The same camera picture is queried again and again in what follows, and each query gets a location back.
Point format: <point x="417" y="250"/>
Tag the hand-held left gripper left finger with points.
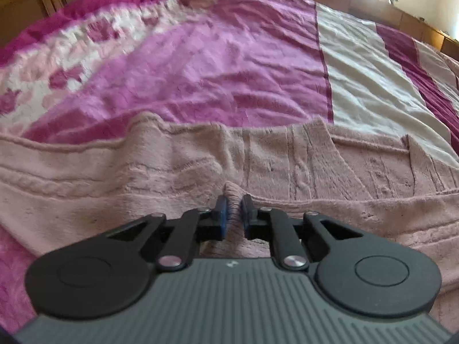
<point x="223" y="216"/>

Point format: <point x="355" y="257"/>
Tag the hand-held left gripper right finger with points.
<point x="246" y="216"/>

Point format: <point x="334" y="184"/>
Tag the pink floral bedspread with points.
<point x="215" y="61"/>

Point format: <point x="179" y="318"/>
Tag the wooden headboard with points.
<point x="21" y="10"/>

